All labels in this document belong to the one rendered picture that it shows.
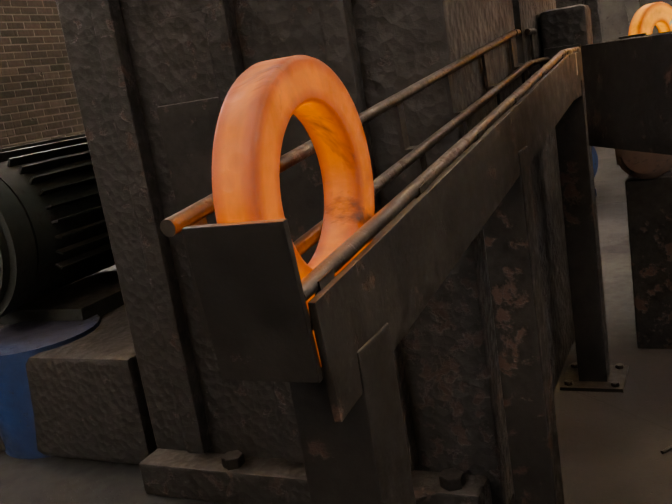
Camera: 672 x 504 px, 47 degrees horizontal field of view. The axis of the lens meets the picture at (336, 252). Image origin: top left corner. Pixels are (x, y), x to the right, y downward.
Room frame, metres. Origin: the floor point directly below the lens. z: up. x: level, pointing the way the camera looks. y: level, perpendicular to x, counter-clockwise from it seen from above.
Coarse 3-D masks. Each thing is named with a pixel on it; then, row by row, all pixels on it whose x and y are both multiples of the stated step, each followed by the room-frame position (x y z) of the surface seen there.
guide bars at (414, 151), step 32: (512, 32) 1.44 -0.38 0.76; (512, 64) 1.44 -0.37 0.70; (544, 64) 1.62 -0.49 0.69; (448, 96) 1.07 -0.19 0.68; (448, 128) 0.96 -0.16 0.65; (288, 160) 0.63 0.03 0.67; (416, 160) 0.85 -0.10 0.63; (160, 224) 0.49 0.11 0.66; (192, 224) 0.51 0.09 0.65; (320, 224) 0.63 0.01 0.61
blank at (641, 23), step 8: (640, 8) 1.85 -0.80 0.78; (648, 8) 1.83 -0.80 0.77; (656, 8) 1.84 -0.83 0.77; (664, 8) 1.86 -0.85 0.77; (640, 16) 1.83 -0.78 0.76; (648, 16) 1.83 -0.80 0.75; (656, 16) 1.84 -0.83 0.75; (664, 16) 1.85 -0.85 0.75; (632, 24) 1.84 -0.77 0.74; (640, 24) 1.82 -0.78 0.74; (648, 24) 1.83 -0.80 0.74; (656, 24) 1.88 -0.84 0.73; (664, 24) 1.86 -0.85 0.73; (632, 32) 1.83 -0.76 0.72; (640, 32) 1.81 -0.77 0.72; (648, 32) 1.83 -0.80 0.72
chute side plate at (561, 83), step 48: (528, 96) 1.07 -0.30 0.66; (576, 96) 1.47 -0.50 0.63; (480, 144) 0.83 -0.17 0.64; (528, 144) 1.04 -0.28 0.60; (432, 192) 0.67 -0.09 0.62; (480, 192) 0.81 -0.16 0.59; (384, 240) 0.56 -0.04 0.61; (432, 240) 0.65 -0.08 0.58; (336, 288) 0.48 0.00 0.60; (384, 288) 0.55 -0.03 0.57; (432, 288) 0.64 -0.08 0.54; (336, 336) 0.47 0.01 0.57; (336, 384) 0.46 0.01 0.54
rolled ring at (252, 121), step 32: (256, 64) 0.54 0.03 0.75; (288, 64) 0.52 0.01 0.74; (320, 64) 0.56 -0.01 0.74; (256, 96) 0.49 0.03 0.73; (288, 96) 0.51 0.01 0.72; (320, 96) 0.56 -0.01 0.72; (224, 128) 0.48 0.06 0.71; (256, 128) 0.47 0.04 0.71; (320, 128) 0.59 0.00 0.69; (352, 128) 0.60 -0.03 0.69; (224, 160) 0.47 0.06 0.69; (256, 160) 0.47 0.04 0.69; (320, 160) 0.61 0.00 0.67; (352, 160) 0.60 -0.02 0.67; (224, 192) 0.47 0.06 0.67; (256, 192) 0.46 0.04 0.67; (352, 192) 0.60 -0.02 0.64; (352, 224) 0.58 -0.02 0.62; (320, 256) 0.57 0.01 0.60
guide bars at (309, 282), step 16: (576, 48) 1.56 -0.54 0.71; (528, 80) 1.13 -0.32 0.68; (512, 96) 1.02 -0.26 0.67; (496, 112) 0.93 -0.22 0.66; (480, 128) 0.86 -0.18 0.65; (464, 144) 0.79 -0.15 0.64; (448, 160) 0.74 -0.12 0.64; (432, 176) 0.69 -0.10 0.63; (400, 192) 0.64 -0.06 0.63; (416, 192) 0.65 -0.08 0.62; (384, 208) 0.60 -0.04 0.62; (400, 208) 0.61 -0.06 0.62; (368, 224) 0.56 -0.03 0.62; (384, 224) 0.58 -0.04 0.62; (352, 240) 0.53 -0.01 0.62; (368, 240) 0.55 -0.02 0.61; (336, 256) 0.50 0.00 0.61; (352, 256) 0.52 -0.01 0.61; (320, 272) 0.48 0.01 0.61; (336, 272) 0.50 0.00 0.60; (304, 288) 0.46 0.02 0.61; (320, 288) 0.47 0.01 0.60
